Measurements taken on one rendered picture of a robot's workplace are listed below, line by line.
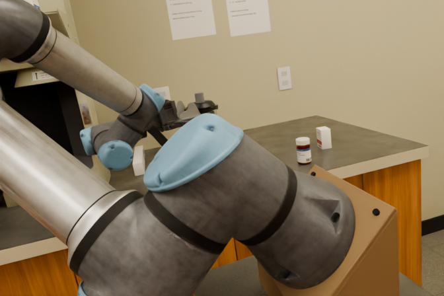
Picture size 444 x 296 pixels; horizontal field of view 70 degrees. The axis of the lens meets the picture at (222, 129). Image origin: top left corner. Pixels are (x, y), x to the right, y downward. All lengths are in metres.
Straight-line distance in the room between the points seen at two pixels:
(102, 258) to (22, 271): 0.67
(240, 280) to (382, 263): 0.26
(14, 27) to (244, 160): 0.40
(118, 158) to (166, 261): 0.47
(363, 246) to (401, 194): 0.86
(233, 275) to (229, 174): 0.31
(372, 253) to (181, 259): 0.22
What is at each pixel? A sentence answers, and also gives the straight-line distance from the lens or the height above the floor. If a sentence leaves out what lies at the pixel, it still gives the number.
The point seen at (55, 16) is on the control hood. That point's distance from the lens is 1.05.
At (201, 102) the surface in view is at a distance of 1.00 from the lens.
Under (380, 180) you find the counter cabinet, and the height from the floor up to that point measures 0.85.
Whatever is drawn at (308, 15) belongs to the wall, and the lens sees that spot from 1.78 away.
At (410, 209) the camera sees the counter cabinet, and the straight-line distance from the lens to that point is 1.32.
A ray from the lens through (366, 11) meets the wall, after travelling 1.97.
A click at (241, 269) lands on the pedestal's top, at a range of 0.63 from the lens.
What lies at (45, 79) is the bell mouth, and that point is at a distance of 1.18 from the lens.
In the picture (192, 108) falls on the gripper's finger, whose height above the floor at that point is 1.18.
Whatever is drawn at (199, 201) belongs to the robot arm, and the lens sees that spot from 0.34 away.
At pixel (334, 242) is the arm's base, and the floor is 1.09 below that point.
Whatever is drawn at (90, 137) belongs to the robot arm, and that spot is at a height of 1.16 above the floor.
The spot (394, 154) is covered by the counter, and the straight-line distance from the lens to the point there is 1.15.
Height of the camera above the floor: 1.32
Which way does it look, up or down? 13 degrees down
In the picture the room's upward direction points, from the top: 9 degrees counter-clockwise
